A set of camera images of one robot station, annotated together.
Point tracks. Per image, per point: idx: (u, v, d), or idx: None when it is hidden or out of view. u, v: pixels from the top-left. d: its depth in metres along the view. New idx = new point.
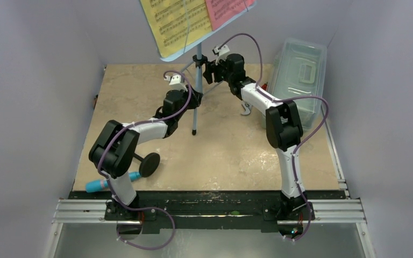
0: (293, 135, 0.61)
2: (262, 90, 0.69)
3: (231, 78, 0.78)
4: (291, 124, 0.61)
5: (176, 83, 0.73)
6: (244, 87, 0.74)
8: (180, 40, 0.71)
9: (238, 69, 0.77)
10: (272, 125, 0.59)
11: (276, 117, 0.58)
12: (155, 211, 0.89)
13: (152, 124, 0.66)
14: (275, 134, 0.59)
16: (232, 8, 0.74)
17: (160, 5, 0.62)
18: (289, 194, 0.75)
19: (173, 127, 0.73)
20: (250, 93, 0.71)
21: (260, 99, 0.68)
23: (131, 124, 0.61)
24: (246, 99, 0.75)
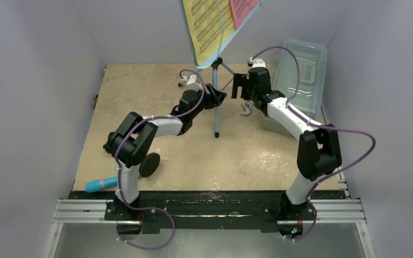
0: (330, 165, 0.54)
2: (294, 108, 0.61)
3: (256, 91, 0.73)
4: (328, 152, 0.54)
5: (193, 83, 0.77)
6: (271, 102, 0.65)
8: (212, 44, 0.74)
9: (263, 81, 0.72)
10: (308, 153, 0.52)
11: (313, 146, 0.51)
12: (155, 211, 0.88)
13: (170, 120, 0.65)
14: (310, 164, 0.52)
16: (248, 4, 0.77)
17: (198, 13, 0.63)
18: (293, 200, 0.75)
19: (188, 125, 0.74)
20: (280, 110, 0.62)
21: (292, 118, 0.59)
23: (151, 116, 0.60)
24: (272, 115, 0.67)
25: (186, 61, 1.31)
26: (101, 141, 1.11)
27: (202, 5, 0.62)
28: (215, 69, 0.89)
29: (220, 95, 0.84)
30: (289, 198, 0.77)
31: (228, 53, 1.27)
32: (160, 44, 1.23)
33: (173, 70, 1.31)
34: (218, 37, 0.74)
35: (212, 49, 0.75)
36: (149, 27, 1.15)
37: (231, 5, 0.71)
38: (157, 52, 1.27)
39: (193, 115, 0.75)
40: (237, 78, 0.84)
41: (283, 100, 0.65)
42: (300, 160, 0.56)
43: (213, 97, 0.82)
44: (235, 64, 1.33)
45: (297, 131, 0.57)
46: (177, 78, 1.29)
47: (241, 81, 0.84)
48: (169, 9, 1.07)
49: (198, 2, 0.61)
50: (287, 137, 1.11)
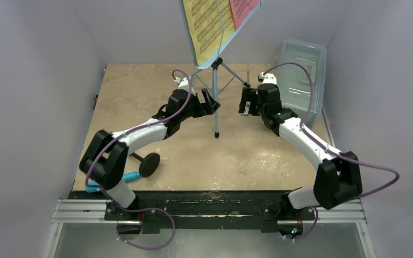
0: (350, 195, 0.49)
2: (309, 130, 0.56)
3: (266, 110, 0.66)
4: (348, 181, 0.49)
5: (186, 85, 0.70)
6: (284, 123, 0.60)
8: (212, 44, 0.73)
9: (273, 99, 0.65)
10: (327, 185, 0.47)
11: (333, 176, 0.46)
12: (155, 211, 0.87)
13: (150, 130, 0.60)
14: (329, 195, 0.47)
16: (249, 5, 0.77)
17: (198, 13, 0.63)
18: (290, 195, 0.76)
19: (175, 128, 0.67)
20: (293, 133, 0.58)
21: (307, 143, 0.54)
23: (122, 134, 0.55)
24: (283, 135, 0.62)
25: (186, 61, 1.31)
26: None
27: (202, 6, 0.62)
28: (215, 69, 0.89)
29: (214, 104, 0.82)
30: (291, 200, 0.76)
31: (228, 52, 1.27)
32: (160, 44, 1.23)
33: (173, 69, 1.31)
34: (218, 37, 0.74)
35: (212, 49, 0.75)
36: (149, 27, 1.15)
37: (231, 5, 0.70)
38: (157, 52, 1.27)
39: (182, 117, 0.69)
40: (246, 92, 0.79)
41: (296, 121, 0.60)
42: (316, 190, 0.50)
43: (207, 104, 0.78)
44: (235, 64, 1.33)
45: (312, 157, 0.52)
46: (177, 78, 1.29)
47: (251, 97, 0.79)
48: (169, 9, 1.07)
49: (198, 2, 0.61)
50: None
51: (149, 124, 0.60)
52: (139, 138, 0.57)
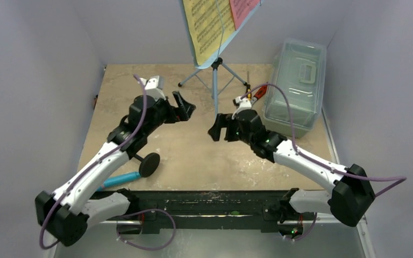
0: (367, 206, 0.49)
2: (306, 152, 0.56)
3: (253, 140, 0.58)
4: (361, 194, 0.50)
5: (153, 88, 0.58)
6: (278, 150, 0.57)
8: (212, 44, 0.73)
9: (257, 126, 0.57)
10: (346, 206, 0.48)
11: (348, 196, 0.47)
12: (155, 212, 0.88)
13: (102, 165, 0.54)
14: (351, 214, 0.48)
16: (249, 5, 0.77)
17: (198, 13, 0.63)
18: (291, 199, 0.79)
19: (140, 144, 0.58)
20: (292, 159, 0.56)
21: (309, 166, 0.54)
23: (64, 193, 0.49)
24: (279, 163, 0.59)
25: (186, 61, 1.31)
26: (101, 141, 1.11)
27: (202, 6, 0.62)
28: (215, 69, 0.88)
29: (188, 107, 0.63)
30: (292, 205, 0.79)
31: (228, 52, 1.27)
32: (160, 44, 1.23)
33: (173, 70, 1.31)
34: (218, 37, 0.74)
35: (212, 49, 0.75)
36: (149, 27, 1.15)
37: (231, 5, 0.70)
38: (157, 52, 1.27)
39: (149, 129, 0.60)
40: (220, 120, 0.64)
41: (289, 144, 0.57)
42: (336, 210, 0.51)
43: (180, 110, 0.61)
44: (235, 64, 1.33)
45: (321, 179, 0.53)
46: (177, 78, 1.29)
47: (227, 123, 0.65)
48: (169, 9, 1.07)
49: (198, 2, 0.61)
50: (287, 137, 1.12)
51: (98, 160, 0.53)
52: (90, 184, 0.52)
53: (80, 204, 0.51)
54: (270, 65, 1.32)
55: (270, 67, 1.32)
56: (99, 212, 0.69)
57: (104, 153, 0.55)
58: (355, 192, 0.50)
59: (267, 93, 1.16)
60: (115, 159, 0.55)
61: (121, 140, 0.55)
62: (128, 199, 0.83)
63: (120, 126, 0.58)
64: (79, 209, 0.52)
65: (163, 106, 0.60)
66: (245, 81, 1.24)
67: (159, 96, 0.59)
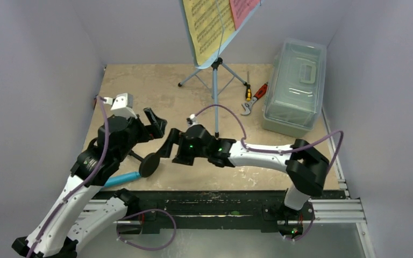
0: (325, 172, 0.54)
2: (253, 145, 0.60)
3: (208, 152, 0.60)
4: (315, 164, 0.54)
5: (123, 108, 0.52)
6: (232, 153, 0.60)
8: (212, 44, 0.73)
9: (208, 138, 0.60)
10: (305, 180, 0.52)
11: (301, 170, 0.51)
12: (155, 212, 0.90)
13: (68, 205, 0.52)
14: (313, 185, 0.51)
16: (249, 5, 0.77)
17: (198, 13, 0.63)
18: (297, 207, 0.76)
19: (111, 171, 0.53)
20: (247, 156, 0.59)
21: (263, 159, 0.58)
23: (35, 241, 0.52)
24: (239, 164, 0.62)
25: (186, 61, 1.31)
26: None
27: (202, 6, 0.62)
28: (215, 69, 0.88)
29: (160, 122, 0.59)
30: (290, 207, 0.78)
31: (228, 52, 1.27)
32: (160, 44, 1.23)
33: (173, 69, 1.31)
34: (218, 37, 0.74)
35: (212, 49, 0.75)
36: (149, 27, 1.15)
37: (231, 5, 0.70)
38: (157, 52, 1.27)
39: (123, 152, 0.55)
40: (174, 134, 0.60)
41: (238, 145, 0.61)
42: (300, 188, 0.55)
43: (153, 127, 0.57)
44: (235, 64, 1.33)
45: (276, 165, 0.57)
46: (177, 78, 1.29)
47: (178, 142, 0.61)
48: (169, 9, 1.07)
49: (198, 2, 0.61)
50: (287, 137, 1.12)
51: (62, 202, 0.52)
52: (58, 227, 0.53)
53: (57, 244, 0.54)
54: (270, 65, 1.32)
55: (270, 67, 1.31)
56: (90, 230, 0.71)
57: (69, 192, 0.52)
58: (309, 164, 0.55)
59: (267, 93, 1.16)
60: (80, 197, 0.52)
61: (87, 171, 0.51)
62: (125, 203, 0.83)
63: (86, 150, 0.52)
64: (57, 247, 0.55)
65: (135, 125, 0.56)
66: (245, 81, 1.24)
67: (129, 115, 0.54)
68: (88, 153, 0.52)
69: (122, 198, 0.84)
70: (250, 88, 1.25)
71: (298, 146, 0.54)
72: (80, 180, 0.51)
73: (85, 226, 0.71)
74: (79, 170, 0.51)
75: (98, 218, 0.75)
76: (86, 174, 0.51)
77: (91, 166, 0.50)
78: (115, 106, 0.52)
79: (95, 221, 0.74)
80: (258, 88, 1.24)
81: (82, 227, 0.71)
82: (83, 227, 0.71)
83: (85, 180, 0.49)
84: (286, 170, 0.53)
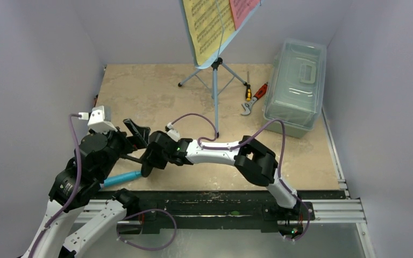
0: (271, 164, 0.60)
2: (206, 143, 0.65)
3: (167, 154, 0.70)
4: (262, 157, 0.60)
5: (101, 122, 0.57)
6: (188, 153, 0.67)
8: (212, 44, 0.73)
9: (163, 140, 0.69)
10: (251, 173, 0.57)
11: (249, 163, 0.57)
12: (155, 212, 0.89)
13: (51, 230, 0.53)
14: (260, 177, 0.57)
16: (249, 4, 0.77)
17: (198, 13, 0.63)
18: (291, 204, 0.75)
19: (90, 191, 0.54)
20: (200, 153, 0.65)
21: (215, 156, 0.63)
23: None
24: (196, 161, 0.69)
25: (186, 61, 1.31)
26: None
27: (202, 6, 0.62)
28: (215, 69, 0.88)
29: (143, 130, 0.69)
30: (283, 205, 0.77)
31: (229, 52, 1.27)
32: (160, 44, 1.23)
33: (173, 69, 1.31)
34: (218, 37, 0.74)
35: (212, 49, 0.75)
36: (149, 27, 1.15)
37: (231, 5, 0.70)
38: (157, 52, 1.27)
39: (104, 170, 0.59)
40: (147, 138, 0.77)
41: (194, 144, 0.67)
42: (250, 180, 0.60)
43: (136, 137, 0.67)
44: (235, 64, 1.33)
45: (228, 160, 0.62)
46: (177, 78, 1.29)
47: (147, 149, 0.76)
48: (169, 9, 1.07)
49: (198, 2, 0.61)
50: (287, 137, 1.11)
51: (45, 228, 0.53)
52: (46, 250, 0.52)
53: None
54: (270, 65, 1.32)
55: (270, 67, 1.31)
56: (88, 239, 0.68)
57: (50, 216, 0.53)
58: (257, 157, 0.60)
59: (267, 93, 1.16)
60: (62, 221, 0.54)
61: (65, 195, 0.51)
62: (123, 206, 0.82)
63: (63, 172, 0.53)
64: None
65: (116, 139, 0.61)
66: (245, 81, 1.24)
67: (109, 128, 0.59)
68: (66, 176, 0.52)
69: (121, 199, 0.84)
70: (250, 88, 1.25)
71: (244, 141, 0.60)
72: (59, 203, 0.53)
73: (83, 234, 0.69)
74: (58, 194, 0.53)
75: (96, 223, 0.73)
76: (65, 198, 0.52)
77: (68, 190, 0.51)
78: (94, 120, 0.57)
79: (94, 229, 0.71)
80: (258, 88, 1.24)
81: (79, 236, 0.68)
82: (81, 236, 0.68)
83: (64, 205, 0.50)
84: (235, 164, 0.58)
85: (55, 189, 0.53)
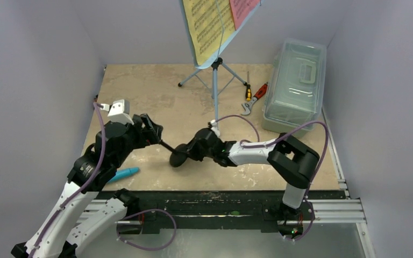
0: (313, 163, 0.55)
2: (247, 143, 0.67)
3: (214, 153, 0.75)
4: (301, 156, 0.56)
5: (121, 114, 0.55)
6: (230, 153, 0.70)
8: (212, 44, 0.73)
9: (213, 140, 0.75)
10: (287, 171, 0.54)
11: (284, 161, 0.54)
12: (155, 212, 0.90)
13: (66, 212, 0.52)
14: (297, 176, 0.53)
16: (249, 4, 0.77)
17: (198, 13, 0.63)
18: (294, 206, 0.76)
19: (108, 176, 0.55)
20: (240, 153, 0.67)
21: (253, 154, 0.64)
23: (33, 247, 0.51)
24: (240, 162, 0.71)
25: (186, 61, 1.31)
26: None
27: (202, 6, 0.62)
28: (215, 69, 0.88)
29: (156, 128, 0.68)
30: (288, 205, 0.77)
31: (229, 52, 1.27)
32: (161, 44, 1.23)
33: (173, 69, 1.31)
34: (218, 37, 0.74)
35: (212, 49, 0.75)
36: (149, 27, 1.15)
37: (231, 5, 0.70)
38: (157, 52, 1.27)
39: (120, 157, 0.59)
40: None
41: (237, 145, 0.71)
42: (289, 181, 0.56)
43: (150, 133, 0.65)
44: (235, 64, 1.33)
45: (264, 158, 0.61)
46: (177, 78, 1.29)
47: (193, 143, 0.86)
48: (169, 9, 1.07)
49: (198, 2, 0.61)
50: None
51: (60, 208, 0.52)
52: (57, 233, 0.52)
53: (55, 250, 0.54)
54: (270, 65, 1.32)
55: (270, 67, 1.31)
56: (90, 234, 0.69)
57: (65, 198, 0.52)
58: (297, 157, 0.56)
59: (267, 93, 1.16)
60: (78, 203, 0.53)
61: (84, 178, 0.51)
62: (124, 204, 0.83)
63: (83, 156, 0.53)
64: (57, 251, 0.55)
65: (133, 130, 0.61)
66: (245, 81, 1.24)
67: (127, 121, 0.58)
68: (85, 160, 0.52)
69: (120, 199, 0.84)
70: (250, 88, 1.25)
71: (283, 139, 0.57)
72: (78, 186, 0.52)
73: (85, 228, 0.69)
74: (77, 176, 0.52)
75: (97, 220, 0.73)
76: (84, 181, 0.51)
77: (88, 173, 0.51)
78: (112, 113, 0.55)
79: (95, 224, 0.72)
80: (258, 89, 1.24)
81: (80, 230, 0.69)
82: (82, 230, 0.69)
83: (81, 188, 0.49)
84: (269, 159, 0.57)
85: (73, 171, 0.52)
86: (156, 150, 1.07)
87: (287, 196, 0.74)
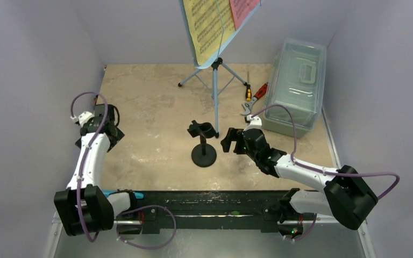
0: (368, 207, 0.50)
2: (302, 161, 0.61)
3: (258, 157, 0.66)
4: (357, 193, 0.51)
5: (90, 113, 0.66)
6: (278, 163, 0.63)
8: (212, 44, 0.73)
9: (263, 144, 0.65)
10: (338, 205, 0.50)
11: (341, 195, 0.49)
12: (155, 211, 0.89)
13: (94, 149, 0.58)
14: (351, 216, 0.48)
16: (249, 4, 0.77)
17: (198, 13, 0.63)
18: (297, 209, 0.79)
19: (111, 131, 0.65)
20: (288, 169, 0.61)
21: (307, 176, 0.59)
23: (78, 179, 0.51)
24: (283, 176, 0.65)
25: (186, 61, 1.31)
26: None
27: (202, 6, 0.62)
28: (215, 69, 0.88)
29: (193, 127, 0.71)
30: (291, 204, 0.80)
31: (229, 52, 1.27)
32: (161, 44, 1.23)
33: (173, 69, 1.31)
34: (218, 37, 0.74)
35: (212, 49, 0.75)
36: (149, 27, 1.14)
37: (231, 5, 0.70)
38: (157, 52, 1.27)
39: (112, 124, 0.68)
40: (232, 133, 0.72)
41: (287, 157, 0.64)
42: (337, 214, 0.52)
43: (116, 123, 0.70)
44: (235, 64, 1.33)
45: (318, 185, 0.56)
46: (177, 78, 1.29)
47: (236, 136, 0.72)
48: (169, 9, 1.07)
49: (198, 2, 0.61)
50: (287, 137, 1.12)
51: (88, 147, 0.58)
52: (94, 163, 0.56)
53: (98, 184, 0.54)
54: (270, 65, 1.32)
55: (270, 67, 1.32)
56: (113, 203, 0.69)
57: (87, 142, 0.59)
58: (354, 194, 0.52)
59: (267, 93, 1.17)
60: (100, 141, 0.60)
61: (94, 128, 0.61)
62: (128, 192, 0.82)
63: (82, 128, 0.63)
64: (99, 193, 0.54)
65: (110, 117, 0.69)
66: (245, 81, 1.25)
67: None
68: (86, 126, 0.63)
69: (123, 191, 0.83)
70: (250, 88, 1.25)
71: (346, 172, 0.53)
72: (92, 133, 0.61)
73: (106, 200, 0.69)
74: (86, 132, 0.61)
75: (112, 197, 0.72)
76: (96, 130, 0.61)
77: (94, 125, 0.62)
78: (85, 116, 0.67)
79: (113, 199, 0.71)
80: (258, 88, 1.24)
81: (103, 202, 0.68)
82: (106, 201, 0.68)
83: (99, 126, 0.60)
84: (325, 190, 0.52)
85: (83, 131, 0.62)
86: (156, 150, 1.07)
87: (299, 202, 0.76)
